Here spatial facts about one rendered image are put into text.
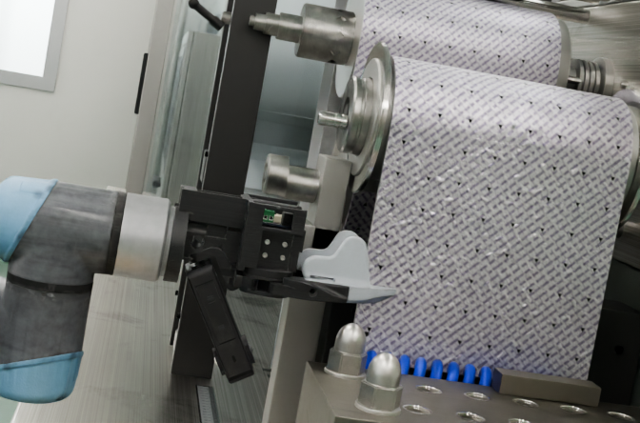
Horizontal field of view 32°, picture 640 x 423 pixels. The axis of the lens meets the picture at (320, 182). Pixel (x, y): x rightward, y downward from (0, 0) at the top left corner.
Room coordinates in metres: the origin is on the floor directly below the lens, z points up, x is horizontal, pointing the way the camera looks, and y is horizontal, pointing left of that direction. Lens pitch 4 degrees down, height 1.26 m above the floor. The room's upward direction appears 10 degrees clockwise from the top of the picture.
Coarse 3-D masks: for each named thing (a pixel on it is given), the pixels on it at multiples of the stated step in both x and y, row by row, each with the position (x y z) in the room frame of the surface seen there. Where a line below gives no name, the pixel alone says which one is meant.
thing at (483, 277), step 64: (384, 192) 1.01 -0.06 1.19; (448, 192) 1.02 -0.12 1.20; (384, 256) 1.02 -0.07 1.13; (448, 256) 1.03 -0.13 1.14; (512, 256) 1.04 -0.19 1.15; (576, 256) 1.05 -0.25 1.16; (384, 320) 1.02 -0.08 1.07; (448, 320) 1.03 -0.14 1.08; (512, 320) 1.04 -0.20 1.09; (576, 320) 1.05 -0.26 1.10
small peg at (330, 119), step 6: (318, 114) 1.05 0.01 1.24; (324, 114) 1.04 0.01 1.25; (330, 114) 1.04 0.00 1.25; (336, 114) 1.04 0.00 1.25; (318, 120) 1.04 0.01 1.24; (324, 120) 1.04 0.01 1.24; (330, 120) 1.04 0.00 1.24; (336, 120) 1.04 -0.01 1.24; (342, 120) 1.04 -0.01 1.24; (348, 120) 1.05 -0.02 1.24; (330, 126) 1.05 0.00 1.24; (336, 126) 1.04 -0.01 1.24; (342, 126) 1.05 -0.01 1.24
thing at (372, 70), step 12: (372, 60) 1.08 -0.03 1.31; (372, 72) 1.06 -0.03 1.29; (372, 108) 1.03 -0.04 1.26; (372, 120) 1.02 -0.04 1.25; (372, 132) 1.02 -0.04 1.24; (384, 132) 1.02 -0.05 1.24; (636, 132) 1.07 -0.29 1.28; (384, 144) 1.02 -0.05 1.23; (636, 144) 1.06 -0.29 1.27; (360, 156) 1.05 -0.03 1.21; (636, 156) 1.06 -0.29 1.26; (360, 168) 1.04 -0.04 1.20
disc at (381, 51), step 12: (372, 48) 1.10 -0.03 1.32; (384, 48) 1.05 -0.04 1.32; (384, 60) 1.03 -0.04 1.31; (384, 72) 1.02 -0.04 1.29; (384, 84) 1.01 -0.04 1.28; (384, 96) 1.01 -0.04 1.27; (384, 108) 1.00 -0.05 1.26; (384, 120) 1.00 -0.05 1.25; (372, 144) 1.01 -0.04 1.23; (348, 156) 1.13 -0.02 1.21; (372, 156) 1.01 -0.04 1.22; (372, 168) 1.02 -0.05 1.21; (360, 180) 1.04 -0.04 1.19
